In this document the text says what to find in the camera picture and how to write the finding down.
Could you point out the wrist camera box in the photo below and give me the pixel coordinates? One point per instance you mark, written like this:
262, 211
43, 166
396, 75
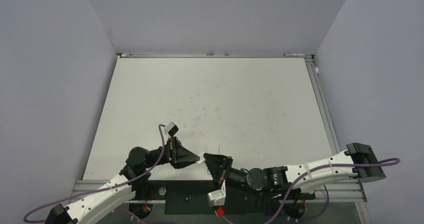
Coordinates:
217, 198
171, 129

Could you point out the aluminium back table rail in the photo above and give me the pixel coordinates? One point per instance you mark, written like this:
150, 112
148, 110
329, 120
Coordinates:
212, 55

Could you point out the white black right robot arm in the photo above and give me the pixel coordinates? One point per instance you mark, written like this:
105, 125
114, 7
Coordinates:
358, 161

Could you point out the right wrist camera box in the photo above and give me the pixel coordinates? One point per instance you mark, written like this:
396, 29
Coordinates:
217, 198

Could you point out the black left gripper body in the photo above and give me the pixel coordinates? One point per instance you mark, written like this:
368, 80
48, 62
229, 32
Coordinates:
168, 154

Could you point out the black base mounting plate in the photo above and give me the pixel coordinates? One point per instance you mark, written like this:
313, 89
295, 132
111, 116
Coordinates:
201, 197

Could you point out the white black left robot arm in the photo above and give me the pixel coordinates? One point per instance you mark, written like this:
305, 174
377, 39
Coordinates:
132, 181

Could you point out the white red remote control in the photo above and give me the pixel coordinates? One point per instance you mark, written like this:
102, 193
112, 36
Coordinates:
213, 149

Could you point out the white battery compartment cover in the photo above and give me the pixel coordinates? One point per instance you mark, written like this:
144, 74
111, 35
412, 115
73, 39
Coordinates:
201, 160

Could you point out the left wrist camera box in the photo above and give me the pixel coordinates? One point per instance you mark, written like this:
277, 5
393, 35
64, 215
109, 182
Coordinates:
171, 129

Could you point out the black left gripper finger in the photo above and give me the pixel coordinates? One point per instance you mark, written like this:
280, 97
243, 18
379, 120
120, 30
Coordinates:
181, 154
178, 164

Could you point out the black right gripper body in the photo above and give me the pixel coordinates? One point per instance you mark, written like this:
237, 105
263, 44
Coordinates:
237, 177

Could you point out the aluminium table edge rail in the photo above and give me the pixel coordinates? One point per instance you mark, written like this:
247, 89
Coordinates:
322, 105

